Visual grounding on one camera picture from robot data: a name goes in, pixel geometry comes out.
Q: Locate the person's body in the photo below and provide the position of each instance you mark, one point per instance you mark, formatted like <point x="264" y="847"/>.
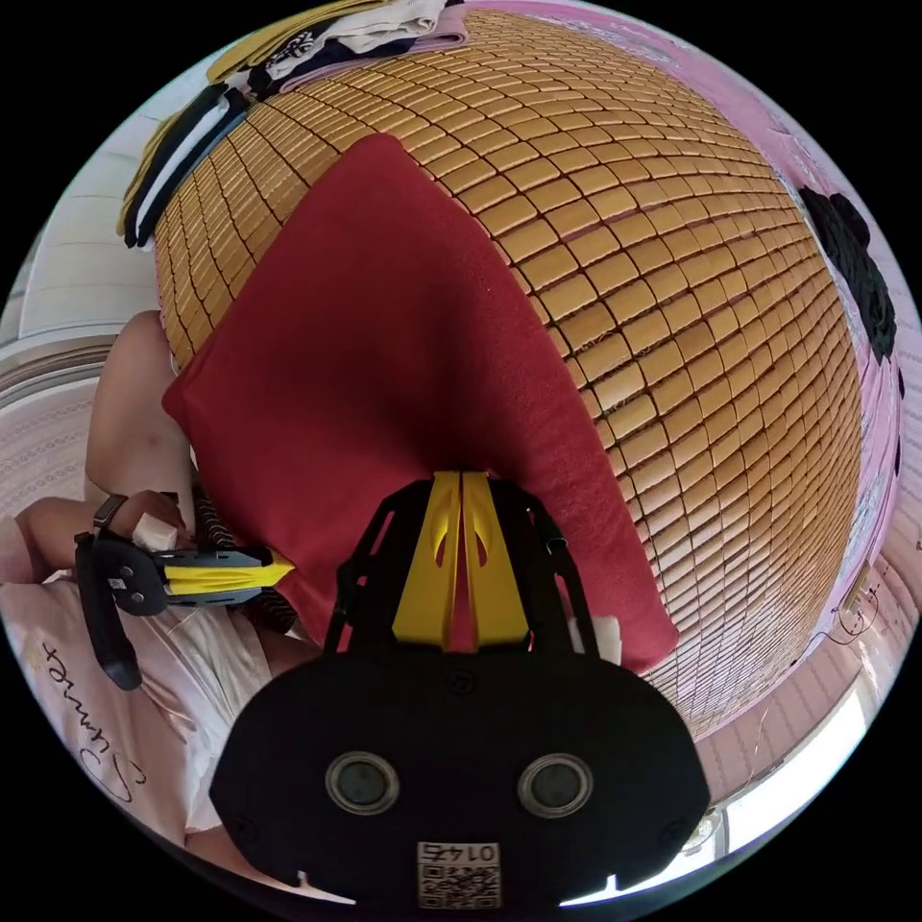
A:
<point x="180" y="691"/>

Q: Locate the person's left forearm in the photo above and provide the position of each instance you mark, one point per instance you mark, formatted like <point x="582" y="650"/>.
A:
<point x="58" y="536"/>

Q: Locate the person's left hand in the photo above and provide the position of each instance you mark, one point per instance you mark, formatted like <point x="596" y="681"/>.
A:
<point x="162" y="522"/>

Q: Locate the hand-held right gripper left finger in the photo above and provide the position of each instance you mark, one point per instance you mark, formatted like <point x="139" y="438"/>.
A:
<point x="425" y="576"/>

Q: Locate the bed with woven mat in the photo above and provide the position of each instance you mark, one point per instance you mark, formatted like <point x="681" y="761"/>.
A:
<point x="684" y="288"/>

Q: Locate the black garment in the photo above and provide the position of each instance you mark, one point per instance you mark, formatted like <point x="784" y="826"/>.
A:
<point x="857" y="274"/>

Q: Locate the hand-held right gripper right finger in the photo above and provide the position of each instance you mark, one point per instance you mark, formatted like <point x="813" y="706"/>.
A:
<point x="497" y="591"/>

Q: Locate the red long sleeve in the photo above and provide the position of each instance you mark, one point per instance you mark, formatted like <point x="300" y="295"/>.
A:
<point x="389" y="374"/>

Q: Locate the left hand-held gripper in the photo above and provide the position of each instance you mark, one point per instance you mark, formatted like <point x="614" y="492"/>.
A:
<point x="133" y="576"/>

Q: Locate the heaped pile of clothes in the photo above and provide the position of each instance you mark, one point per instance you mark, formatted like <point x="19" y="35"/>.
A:
<point x="324" y="39"/>

